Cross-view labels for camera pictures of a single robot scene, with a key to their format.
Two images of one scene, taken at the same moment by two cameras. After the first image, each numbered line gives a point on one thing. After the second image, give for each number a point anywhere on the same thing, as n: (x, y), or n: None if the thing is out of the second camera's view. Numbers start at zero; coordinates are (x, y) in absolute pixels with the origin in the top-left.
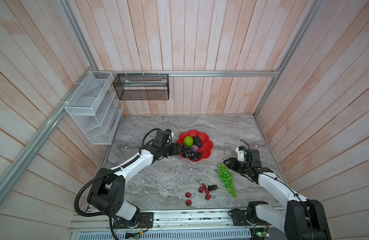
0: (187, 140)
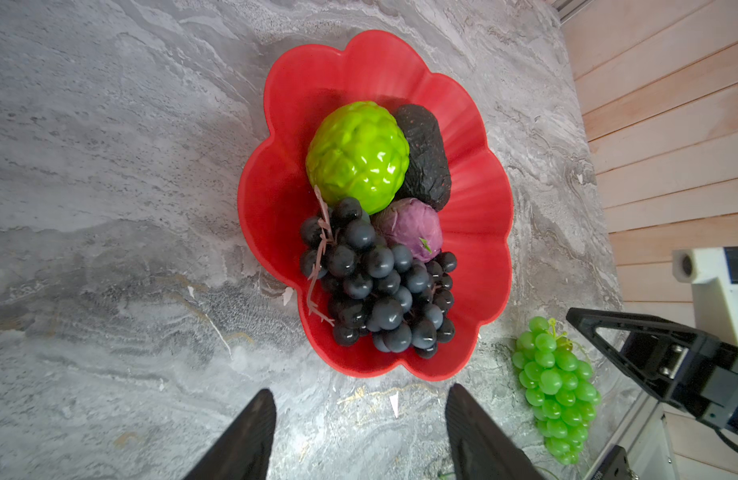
0: (358, 150)
